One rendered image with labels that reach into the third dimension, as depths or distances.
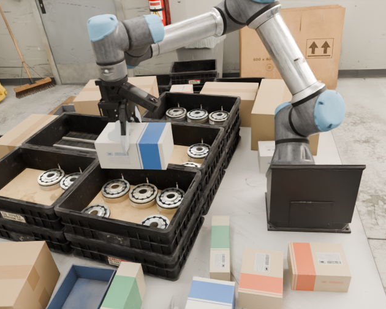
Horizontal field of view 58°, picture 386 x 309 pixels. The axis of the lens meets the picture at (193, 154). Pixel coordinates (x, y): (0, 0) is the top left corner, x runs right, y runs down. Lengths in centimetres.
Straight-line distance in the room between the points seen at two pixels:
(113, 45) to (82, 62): 379
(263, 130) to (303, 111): 52
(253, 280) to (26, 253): 67
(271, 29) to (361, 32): 321
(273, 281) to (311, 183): 33
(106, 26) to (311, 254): 86
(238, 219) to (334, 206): 34
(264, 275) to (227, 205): 40
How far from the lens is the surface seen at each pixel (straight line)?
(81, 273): 124
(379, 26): 434
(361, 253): 130
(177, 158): 145
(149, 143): 98
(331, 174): 117
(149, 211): 122
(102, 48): 93
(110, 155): 105
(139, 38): 95
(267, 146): 157
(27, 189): 151
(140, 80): 209
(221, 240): 119
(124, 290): 104
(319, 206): 124
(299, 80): 114
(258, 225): 132
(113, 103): 99
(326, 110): 112
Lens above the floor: 164
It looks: 34 degrees down
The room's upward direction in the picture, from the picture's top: 6 degrees counter-clockwise
